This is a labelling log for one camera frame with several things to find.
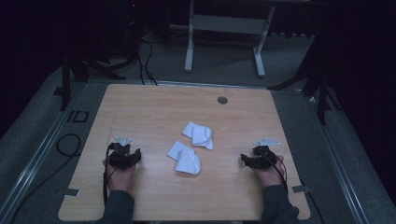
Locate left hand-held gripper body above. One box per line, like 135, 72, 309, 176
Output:
106, 135, 134, 172

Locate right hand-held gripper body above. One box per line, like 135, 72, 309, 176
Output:
251, 138, 281, 171

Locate white sock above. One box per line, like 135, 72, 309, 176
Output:
166, 140, 203, 175
181, 120, 215, 151

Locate person's right hand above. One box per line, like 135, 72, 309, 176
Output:
253, 154, 287, 189

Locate person's left hand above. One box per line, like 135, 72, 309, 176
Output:
102, 158, 138, 192

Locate grey tape piece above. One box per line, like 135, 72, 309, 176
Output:
291, 184, 313, 194

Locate black metal stand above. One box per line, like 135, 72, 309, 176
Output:
266, 31, 344, 126
60, 53, 127, 112

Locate dark equipment rack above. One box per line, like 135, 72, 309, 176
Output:
121, 0, 145, 62

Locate right hand-held gripper cable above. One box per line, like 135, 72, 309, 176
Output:
263, 151, 290, 193

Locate black floor cable loop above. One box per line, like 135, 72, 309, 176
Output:
8, 133, 83, 224

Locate aluminium floor rail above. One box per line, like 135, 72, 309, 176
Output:
0, 81, 90, 224
306, 95, 372, 224

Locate black cables on floor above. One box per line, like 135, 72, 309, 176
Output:
135, 36, 159, 86

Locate white metal desk frame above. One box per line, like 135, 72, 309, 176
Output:
184, 0, 276, 78

